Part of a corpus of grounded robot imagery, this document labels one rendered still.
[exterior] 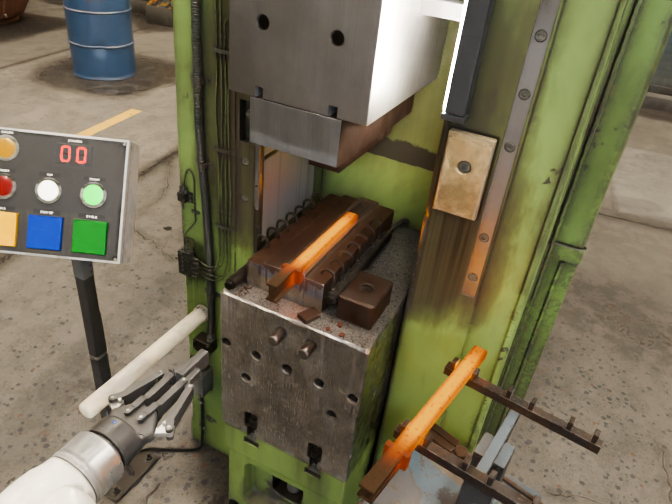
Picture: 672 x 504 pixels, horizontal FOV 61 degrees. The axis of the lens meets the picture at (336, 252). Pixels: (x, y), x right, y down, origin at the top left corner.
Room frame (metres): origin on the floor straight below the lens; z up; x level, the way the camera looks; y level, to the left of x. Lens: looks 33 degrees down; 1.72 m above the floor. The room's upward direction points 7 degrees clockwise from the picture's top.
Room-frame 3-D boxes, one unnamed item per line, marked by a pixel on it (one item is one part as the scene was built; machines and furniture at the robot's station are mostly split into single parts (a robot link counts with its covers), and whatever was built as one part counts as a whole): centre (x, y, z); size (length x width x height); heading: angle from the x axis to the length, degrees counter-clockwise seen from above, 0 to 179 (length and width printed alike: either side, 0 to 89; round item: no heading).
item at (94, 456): (0.50, 0.31, 1.00); 0.09 x 0.06 x 0.09; 67
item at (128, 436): (0.56, 0.29, 1.00); 0.09 x 0.08 x 0.07; 157
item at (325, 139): (1.23, 0.03, 1.32); 0.42 x 0.20 x 0.10; 157
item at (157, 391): (0.63, 0.27, 1.00); 0.11 x 0.01 x 0.04; 158
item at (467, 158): (1.04, -0.23, 1.27); 0.09 x 0.02 x 0.17; 67
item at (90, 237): (1.06, 0.55, 1.01); 0.07 x 0.05 x 0.07; 92
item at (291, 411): (1.22, -0.03, 0.69); 0.56 x 0.38 x 0.45; 157
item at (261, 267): (1.23, 0.03, 0.96); 0.42 x 0.20 x 0.09; 157
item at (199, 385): (1.29, 0.40, 0.36); 0.09 x 0.07 x 0.12; 67
